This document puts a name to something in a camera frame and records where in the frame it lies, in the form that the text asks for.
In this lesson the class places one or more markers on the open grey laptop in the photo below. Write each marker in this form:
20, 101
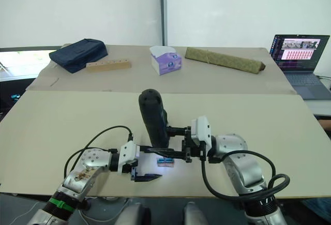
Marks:
297, 59

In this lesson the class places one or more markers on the purple white tissue box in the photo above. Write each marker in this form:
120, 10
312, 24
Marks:
166, 60

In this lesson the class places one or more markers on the black framed monitor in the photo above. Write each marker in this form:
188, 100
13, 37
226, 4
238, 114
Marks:
23, 62

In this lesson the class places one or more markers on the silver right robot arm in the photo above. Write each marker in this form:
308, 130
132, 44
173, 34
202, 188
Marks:
240, 157

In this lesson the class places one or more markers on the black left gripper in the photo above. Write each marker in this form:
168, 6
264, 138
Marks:
133, 172

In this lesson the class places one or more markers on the black electric screwdriver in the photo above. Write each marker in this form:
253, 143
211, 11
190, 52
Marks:
153, 116

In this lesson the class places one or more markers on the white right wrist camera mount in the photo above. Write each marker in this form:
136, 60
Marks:
203, 129

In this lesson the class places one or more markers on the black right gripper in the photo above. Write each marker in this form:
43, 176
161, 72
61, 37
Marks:
190, 147

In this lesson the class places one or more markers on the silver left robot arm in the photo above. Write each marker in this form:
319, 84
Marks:
88, 163

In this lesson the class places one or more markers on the dark vertical wall post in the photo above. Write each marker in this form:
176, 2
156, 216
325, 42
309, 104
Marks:
164, 10

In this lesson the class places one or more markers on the dark navy fabric bag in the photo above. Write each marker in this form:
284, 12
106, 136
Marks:
77, 53

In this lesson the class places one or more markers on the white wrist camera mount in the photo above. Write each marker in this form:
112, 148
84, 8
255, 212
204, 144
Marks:
203, 129
128, 153

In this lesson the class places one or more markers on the wooden block with holes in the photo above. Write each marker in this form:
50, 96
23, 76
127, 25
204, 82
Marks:
108, 66

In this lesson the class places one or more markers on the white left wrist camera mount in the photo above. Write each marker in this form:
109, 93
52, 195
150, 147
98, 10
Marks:
128, 153

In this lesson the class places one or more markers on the small blue gripper part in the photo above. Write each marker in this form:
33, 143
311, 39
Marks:
165, 162

